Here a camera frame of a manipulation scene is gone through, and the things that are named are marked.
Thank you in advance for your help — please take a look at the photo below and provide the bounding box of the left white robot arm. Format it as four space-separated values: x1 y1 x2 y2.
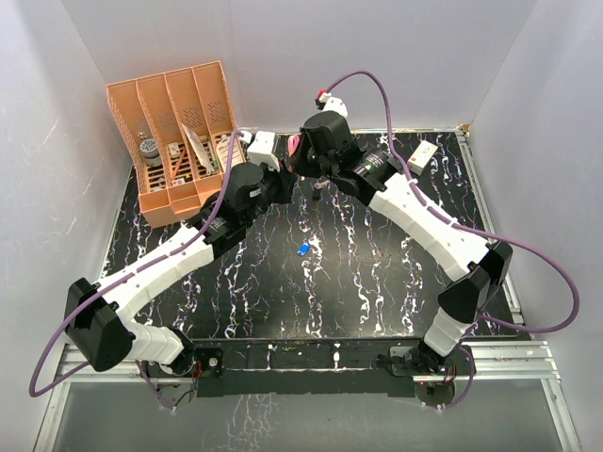
65 163 297 376

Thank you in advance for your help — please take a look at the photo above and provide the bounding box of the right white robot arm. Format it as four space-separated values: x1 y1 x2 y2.
290 111 513 374

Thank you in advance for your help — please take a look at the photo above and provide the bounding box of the white packaged card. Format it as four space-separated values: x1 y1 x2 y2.
182 123 219 175

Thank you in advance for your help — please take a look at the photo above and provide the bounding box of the blue key tag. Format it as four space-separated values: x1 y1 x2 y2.
297 242 312 257

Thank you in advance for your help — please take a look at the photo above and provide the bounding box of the small white beige box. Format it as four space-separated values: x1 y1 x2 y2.
168 142 181 158

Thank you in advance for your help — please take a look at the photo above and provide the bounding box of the orange perforated file organizer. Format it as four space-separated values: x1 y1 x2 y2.
106 61 236 228

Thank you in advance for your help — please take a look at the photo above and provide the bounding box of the white red small box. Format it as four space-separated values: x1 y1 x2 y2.
407 140 438 175

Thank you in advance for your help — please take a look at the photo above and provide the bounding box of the grey round canister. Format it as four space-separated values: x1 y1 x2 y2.
139 132 162 168

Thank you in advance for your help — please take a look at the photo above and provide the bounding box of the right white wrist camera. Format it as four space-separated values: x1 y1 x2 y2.
315 90 349 119

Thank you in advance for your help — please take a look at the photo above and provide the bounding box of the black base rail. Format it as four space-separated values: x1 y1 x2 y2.
155 336 477 400

